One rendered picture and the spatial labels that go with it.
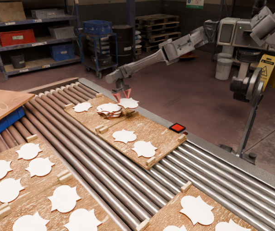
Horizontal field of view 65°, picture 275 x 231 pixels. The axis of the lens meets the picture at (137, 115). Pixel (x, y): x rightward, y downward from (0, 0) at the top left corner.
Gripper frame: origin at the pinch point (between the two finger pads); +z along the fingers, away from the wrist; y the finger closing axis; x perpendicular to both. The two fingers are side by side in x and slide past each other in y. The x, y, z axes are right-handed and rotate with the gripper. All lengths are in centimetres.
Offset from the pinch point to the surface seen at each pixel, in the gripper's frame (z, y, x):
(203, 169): 29, 6, 60
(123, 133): 14.2, 15.5, 13.3
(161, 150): 21.5, 10.7, 38.5
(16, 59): -28, -56, -414
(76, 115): 5.4, 23.9, -25.5
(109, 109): 4.5, 8.6, -6.6
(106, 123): 11.1, 15.1, -3.2
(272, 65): 64, -345, -12
